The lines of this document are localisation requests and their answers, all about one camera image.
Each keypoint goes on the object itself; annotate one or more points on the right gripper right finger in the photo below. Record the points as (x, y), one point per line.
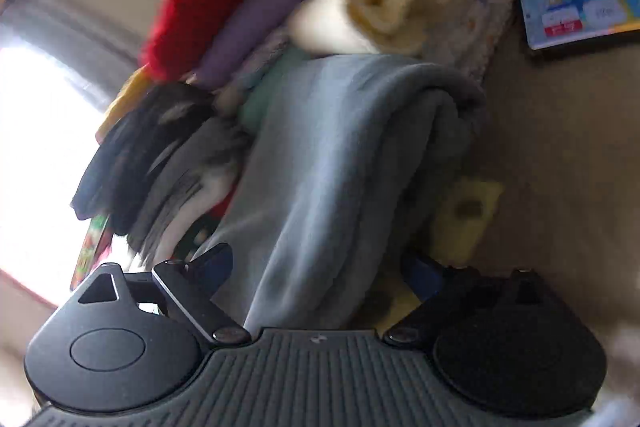
(420, 281)

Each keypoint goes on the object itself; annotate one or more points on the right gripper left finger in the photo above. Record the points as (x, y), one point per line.
(190, 288)

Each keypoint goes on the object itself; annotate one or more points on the grey fleece garment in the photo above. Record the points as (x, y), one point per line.
(351, 147)

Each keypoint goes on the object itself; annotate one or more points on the folded red black garment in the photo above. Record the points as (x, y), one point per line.
(201, 229)

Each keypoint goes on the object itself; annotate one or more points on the colourful alphabet bed bumper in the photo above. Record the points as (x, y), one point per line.
(95, 248)

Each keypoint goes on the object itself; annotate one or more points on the folded grey white garments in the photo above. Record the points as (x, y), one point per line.
(200, 174)

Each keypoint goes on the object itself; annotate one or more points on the folded dark brown garments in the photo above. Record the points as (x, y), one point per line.
(134, 152)

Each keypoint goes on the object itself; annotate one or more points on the Mickey Mouse bed blanket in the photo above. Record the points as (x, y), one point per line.
(563, 141)

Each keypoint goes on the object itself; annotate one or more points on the mint green folded garment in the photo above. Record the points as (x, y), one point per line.
(255, 106)

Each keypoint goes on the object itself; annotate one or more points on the yellow garment on pile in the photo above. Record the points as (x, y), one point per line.
(132, 92)

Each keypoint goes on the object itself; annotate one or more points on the purple folded garment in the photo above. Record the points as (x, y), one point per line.
(244, 31)

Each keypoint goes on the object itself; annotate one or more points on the rolled cream towel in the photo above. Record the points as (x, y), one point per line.
(327, 27)

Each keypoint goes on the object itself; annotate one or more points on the red fleece garment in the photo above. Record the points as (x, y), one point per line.
(182, 32)

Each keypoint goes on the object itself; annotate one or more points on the colourful picture book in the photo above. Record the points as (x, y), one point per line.
(552, 23)

